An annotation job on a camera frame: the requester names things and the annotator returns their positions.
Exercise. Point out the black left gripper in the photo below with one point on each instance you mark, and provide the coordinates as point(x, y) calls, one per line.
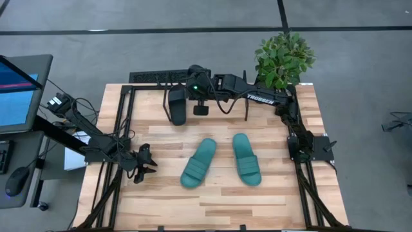
point(132, 161)

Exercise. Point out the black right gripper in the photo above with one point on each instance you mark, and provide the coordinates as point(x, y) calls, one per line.
point(201, 85)

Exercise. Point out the black rubber slide sandal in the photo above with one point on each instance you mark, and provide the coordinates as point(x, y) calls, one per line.
point(177, 109)

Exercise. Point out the teal rubber slide sandal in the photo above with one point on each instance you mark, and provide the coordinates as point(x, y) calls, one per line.
point(246, 161)
point(196, 167)

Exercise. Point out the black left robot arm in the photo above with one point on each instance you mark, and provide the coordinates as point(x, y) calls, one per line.
point(106, 151)

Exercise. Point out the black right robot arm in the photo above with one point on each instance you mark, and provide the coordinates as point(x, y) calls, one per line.
point(238, 85)

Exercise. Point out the white paper sheet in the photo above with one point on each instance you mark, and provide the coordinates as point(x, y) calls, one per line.
point(74, 159)

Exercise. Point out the green leafy plant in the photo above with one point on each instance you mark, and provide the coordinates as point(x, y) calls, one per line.
point(283, 61)

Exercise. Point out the black caster wheel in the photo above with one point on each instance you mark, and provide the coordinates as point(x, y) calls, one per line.
point(42, 206)

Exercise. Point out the grey desk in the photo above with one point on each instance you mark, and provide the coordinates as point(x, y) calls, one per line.
point(22, 151)

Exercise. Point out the black computer mouse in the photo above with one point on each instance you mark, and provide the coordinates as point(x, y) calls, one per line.
point(16, 182)

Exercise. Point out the black keyboard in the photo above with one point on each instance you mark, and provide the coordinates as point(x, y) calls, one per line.
point(4, 158)

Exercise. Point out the computer monitor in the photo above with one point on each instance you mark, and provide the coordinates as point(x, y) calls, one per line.
point(16, 106)

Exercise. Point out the black table edge bracket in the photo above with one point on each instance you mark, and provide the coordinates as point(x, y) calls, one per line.
point(243, 228)
point(161, 228)

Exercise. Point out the black aluminium table frame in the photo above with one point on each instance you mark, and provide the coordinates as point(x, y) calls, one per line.
point(126, 89)

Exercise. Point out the black desk stand frame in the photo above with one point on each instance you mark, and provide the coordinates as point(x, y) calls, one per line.
point(54, 132)

